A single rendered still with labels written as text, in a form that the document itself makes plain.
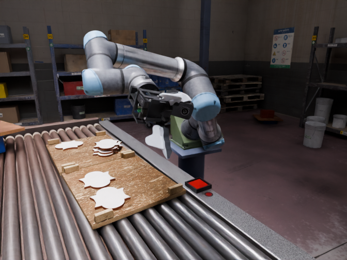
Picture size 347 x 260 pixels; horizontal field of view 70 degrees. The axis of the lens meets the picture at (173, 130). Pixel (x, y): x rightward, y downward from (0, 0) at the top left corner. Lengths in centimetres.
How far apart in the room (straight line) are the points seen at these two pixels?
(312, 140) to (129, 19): 444
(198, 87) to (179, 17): 571
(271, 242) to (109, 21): 565
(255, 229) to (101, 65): 66
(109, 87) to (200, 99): 34
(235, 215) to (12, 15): 559
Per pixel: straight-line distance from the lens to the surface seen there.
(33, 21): 592
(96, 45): 81
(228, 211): 89
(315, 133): 441
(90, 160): 124
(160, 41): 634
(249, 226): 84
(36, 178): 120
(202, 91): 92
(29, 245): 84
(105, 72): 74
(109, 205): 87
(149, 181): 100
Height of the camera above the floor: 142
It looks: 17 degrees down
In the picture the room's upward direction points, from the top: straight up
